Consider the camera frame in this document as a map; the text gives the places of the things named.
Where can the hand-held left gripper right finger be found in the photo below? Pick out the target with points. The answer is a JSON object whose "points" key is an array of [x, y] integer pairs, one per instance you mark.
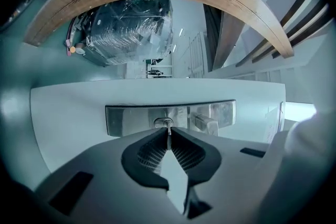
{"points": [[231, 178]]}

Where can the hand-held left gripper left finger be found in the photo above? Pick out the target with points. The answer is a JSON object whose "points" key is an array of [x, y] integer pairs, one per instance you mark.
{"points": [[105, 178]]}

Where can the shiny metal back panel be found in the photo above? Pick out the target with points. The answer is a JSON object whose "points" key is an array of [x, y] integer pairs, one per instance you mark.
{"points": [[126, 118]]}

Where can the white paper notice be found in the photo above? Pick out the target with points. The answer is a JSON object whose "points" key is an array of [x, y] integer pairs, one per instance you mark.
{"points": [[273, 126]]}

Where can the metal lock cylinder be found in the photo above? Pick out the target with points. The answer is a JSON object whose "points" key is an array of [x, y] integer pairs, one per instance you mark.
{"points": [[158, 122]]}

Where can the white shelf rack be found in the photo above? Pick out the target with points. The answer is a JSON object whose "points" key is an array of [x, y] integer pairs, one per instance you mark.
{"points": [[160, 69]]}

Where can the white panelled cabinet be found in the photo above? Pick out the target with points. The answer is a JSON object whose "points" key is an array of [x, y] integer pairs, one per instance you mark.
{"points": [[197, 55]]}

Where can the small orange round object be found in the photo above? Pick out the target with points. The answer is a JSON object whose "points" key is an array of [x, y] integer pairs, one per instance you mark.
{"points": [[71, 49]]}

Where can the pink block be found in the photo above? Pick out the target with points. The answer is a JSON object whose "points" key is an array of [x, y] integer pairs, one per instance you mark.
{"points": [[67, 47]]}

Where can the brown wooden plank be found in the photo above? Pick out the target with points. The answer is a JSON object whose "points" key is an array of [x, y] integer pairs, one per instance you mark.
{"points": [[225, 39]]}

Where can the black wrapped machine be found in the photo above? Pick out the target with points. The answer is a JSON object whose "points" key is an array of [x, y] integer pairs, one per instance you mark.
{"points": [[126, 31]]}

